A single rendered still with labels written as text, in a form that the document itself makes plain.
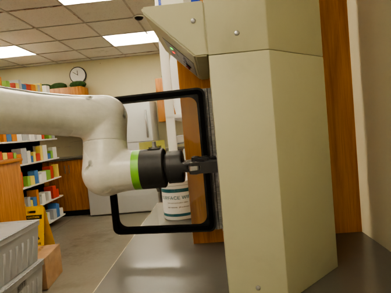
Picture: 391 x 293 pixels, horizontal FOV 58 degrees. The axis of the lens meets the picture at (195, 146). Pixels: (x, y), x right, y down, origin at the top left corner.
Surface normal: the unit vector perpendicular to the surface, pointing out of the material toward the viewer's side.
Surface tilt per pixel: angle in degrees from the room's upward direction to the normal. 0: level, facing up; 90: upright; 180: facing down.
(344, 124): 90
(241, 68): 90
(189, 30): 90
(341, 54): 90
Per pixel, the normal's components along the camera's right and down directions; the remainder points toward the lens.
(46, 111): 0.59, 0.03
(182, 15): -0.05, 0.06
